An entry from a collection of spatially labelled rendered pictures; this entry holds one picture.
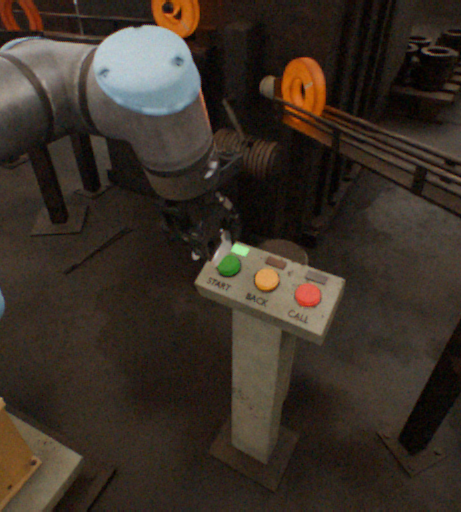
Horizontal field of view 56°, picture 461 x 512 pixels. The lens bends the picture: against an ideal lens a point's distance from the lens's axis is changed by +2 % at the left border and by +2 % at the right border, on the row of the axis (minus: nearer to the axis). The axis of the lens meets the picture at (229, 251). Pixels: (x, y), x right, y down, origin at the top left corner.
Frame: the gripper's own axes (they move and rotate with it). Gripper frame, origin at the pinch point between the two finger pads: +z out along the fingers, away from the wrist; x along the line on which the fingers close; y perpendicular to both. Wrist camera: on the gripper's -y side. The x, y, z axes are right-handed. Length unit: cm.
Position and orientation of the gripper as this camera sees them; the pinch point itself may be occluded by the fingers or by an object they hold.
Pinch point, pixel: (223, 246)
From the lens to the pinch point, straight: 71.2
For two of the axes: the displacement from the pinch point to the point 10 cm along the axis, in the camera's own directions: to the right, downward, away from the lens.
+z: 1.7, 5.2, 8.4
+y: -4.6, 7.9, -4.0
